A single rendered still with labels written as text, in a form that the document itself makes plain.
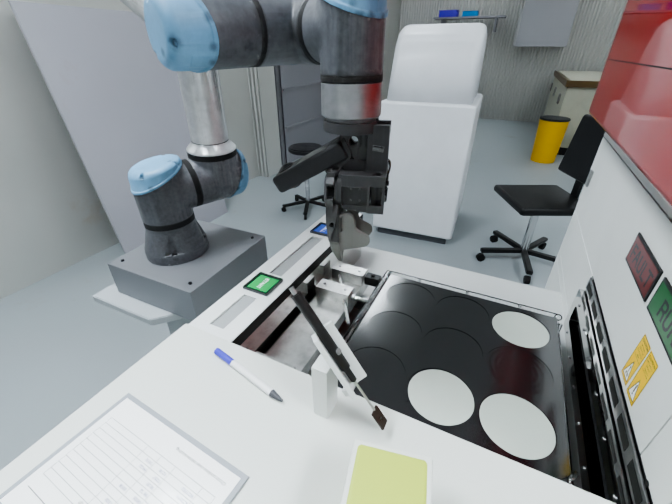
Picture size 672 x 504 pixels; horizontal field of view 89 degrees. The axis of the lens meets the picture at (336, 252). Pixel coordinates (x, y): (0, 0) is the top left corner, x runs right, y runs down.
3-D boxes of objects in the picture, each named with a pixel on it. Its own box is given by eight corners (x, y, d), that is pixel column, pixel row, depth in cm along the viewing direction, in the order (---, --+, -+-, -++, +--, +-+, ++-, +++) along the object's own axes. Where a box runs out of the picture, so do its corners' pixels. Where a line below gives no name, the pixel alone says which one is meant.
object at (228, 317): (361, 255, 104) (363, 213, 97) (242, 399, 61) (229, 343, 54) (333, 248, 107) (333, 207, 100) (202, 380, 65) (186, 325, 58)
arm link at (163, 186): (135, 214, 84) (115, 160, 77) (189, 199, 92) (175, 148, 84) (150, 231, 77) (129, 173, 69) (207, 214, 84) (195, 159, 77)
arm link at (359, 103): (314, 84, 39) (328, 78, 46) (315, 126, 41) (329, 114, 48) (380, 84, 38) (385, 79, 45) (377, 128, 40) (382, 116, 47)
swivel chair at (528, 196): (571, 253, 263) (628, 116, 212) (571, 298, 216) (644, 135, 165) (485, 234, 291) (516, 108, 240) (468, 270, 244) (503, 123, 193)
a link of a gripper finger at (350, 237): (367, 273, 52) (370, 217, 47) (329, 269, 52) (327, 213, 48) (369, 262, 54) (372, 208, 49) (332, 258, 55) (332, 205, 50)
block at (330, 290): (354, 297, 77) (354, 286, 75) (347, 306, 74) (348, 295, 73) (322, 287, 80) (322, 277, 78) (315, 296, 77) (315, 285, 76)
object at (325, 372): (365, 409, 44) (371, 332, 37) (353, 436, 41) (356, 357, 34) (323, 391, 46) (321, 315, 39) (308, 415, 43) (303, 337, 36)
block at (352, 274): (367, 278, 83) (368, 268, 82) (362, 286, 80) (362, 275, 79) (337, 270, 86) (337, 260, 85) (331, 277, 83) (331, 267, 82)
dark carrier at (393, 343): (555, 320, 68) (556, 317, 68) (570, 492, 42) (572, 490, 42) (390, 276, 81) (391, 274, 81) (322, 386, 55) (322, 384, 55)
